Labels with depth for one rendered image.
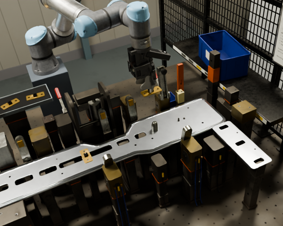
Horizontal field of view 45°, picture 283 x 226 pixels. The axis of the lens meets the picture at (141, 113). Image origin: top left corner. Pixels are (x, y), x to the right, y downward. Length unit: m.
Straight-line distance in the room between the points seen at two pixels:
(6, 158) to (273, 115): 1.20
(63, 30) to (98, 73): 2.15
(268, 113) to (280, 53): 0.30
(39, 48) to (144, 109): 0.76
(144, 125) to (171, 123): 0.13
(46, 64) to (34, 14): 2.16
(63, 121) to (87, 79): 2.32
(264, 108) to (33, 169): 1.08
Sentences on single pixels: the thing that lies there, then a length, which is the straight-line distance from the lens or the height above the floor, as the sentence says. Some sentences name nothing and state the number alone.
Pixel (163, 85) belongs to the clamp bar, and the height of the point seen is 1.12.
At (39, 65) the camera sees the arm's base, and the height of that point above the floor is 1.16.
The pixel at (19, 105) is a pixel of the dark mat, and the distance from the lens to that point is 1.64.
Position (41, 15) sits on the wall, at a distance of 4.06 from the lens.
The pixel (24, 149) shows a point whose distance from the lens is 1.57.
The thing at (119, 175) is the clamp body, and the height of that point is 1.04.
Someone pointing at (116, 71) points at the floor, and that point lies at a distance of 3.93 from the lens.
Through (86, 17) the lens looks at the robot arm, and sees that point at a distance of 1.20.
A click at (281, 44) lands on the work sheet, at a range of 1.75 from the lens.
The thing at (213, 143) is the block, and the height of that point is 0.98.
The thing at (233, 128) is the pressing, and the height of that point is 1.00.
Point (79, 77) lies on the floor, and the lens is 3.95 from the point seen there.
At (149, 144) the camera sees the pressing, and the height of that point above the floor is 1.00.
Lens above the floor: 2.06
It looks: 39 degrees down
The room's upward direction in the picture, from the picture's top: 6 degrees counter-clockwise
